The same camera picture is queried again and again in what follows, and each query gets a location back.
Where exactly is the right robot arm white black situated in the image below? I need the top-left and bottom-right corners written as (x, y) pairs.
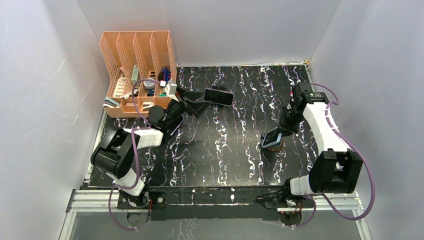
top-left (256, 82), bottom-right (363, 207)

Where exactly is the purple cable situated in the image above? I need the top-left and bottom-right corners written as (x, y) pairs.
top-left (309, 82), bottom-right (377, 228)
top-left (108, 78), bottom-right (165, 231)

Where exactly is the white label tag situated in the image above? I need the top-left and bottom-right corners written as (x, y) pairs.
top-left (113, 76), bottom-right (127, 98)

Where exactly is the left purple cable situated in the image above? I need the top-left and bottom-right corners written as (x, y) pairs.
top-left (108, 78), bottom-right (165, 231)

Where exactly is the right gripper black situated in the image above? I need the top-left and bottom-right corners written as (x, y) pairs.
top-left (274, 105), bottom-right (305, 138)

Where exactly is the phone with purple case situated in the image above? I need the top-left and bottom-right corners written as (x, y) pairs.
top-left (170, 115), bottom-right (184, 136)

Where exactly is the phone with pink case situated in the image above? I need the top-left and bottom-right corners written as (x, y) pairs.
top-left (204, 88), bottom-right (234, 106)

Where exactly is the green white box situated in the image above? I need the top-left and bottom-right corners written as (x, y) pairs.
top-left (131, 64), bottom-right (140, 87)

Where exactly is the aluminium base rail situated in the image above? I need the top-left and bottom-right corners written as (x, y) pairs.
top-left (66, 187), bottom-right (365, 222)

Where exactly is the blue black tool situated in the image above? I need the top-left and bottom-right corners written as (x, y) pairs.
top-left (157, 66), bottom-right (171, 83)

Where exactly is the orange plastic file organizer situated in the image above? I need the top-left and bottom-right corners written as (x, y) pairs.
top-left (99, 30), bottom-right (177, 118)

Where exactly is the phone with blue case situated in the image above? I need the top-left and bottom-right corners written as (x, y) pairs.
top-left (261, 128), bottom-right (283, 149)

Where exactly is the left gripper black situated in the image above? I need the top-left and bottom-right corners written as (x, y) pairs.
top-left (162, 85), bottom-right (213, 128)

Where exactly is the grey stand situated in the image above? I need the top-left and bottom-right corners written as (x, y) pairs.
top-left (265, 140), bottom-right (285, 152)

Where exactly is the round blue white tape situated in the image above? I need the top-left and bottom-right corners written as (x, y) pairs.
top-left (143, 78), bottom-right (157, 90)

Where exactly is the white stapler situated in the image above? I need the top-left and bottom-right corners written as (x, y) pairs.
top-left (141, 101), bottom-right (155, 112)

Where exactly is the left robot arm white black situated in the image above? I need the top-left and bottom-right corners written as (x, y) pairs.
top-left (90, 87), bottom-right (213, 208)

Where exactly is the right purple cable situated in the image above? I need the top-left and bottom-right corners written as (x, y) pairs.
top-left (309, 82), bottom-right (377, 228)

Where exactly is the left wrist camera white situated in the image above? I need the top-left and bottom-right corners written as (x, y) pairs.
top-left (164, 80), bottom-right (177, 99)

